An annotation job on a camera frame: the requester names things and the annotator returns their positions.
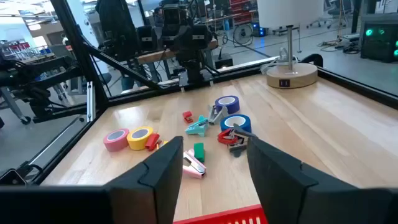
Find computer tower blue lights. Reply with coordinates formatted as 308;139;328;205
252;21;266;37

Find floor cable bundle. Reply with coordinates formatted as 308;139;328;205
317;33;361;55

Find white lamp cable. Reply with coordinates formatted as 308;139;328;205
260;47;301;75

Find red plastic basket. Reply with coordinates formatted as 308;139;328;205
173;203;269;224

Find pink staple remover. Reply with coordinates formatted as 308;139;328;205
182;149;207;180

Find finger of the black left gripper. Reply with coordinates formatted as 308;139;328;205
136;26;158;52
192;24;215;50

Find small green stapler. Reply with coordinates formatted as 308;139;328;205
193;142;206;164

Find yellow tape roll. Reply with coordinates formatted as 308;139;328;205
126;126;154;151

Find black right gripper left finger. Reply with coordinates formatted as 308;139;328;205
105;136;184;224

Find pink tape roll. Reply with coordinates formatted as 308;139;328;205
103;128;130;152

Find person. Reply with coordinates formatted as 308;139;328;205
153;6;164;27

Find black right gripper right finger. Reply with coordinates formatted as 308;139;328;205
247;136;371;224

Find black wheeled equipment cart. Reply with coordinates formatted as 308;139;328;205
0;55;85;126

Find black flat device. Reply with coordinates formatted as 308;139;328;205
0;169;27;187

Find round floor fan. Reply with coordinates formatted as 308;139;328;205
232;23;254;47

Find red parts shelf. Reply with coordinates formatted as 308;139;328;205
229;0;259;26

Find black staple remover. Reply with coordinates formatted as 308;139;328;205
228;123;258;158

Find computer tower green lights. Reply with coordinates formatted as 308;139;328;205
359;14;398;63

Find white shade wooden base lamp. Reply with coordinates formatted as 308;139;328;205
257;0;325;90

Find silver staple remover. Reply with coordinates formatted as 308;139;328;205
207;105;229;126

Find black aluminium table frame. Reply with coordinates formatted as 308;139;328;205
29;0;398;186

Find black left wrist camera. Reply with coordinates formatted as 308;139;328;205
161;2;182;28

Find silver frame bracket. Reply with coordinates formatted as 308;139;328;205
86;81;96;123

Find purple tape roll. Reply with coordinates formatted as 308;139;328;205
215;95;241;115

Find blue tape roll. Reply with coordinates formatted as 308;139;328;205
220;113;252;134

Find teal staple remover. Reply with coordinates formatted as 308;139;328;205
185;114;210;138

